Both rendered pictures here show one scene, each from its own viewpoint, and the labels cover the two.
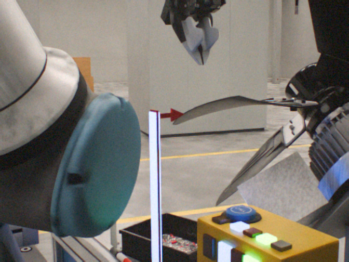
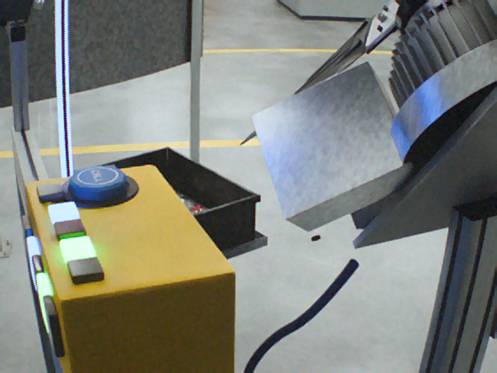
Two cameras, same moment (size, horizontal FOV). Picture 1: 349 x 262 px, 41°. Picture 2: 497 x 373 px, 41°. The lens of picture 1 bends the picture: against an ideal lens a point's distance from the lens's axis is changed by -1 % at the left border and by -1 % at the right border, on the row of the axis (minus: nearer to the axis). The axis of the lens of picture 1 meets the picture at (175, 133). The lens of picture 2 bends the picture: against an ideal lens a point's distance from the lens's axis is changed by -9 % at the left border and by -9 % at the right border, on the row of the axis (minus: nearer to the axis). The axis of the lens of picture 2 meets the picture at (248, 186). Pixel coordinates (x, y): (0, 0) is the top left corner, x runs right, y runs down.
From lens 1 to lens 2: 0.32 m
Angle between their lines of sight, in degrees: 17
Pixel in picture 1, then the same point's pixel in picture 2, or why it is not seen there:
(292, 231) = (156, 236)
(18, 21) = not seen: outside the picture
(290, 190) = (342, 133)
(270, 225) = (129, 217)
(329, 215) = (411, 189)
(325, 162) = (406, 89)
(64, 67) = not seen: outside the picture
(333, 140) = (419, 50)
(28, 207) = not seen: outside the picture
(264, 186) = (297, 121)
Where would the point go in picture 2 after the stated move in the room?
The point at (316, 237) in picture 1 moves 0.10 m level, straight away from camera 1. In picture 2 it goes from (187, 259) to (268, 193)
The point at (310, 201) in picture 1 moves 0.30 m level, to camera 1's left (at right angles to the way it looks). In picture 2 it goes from (373, 159) to (98, 136)
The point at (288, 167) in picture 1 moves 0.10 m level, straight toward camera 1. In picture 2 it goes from (347, 90) to (319, 115)
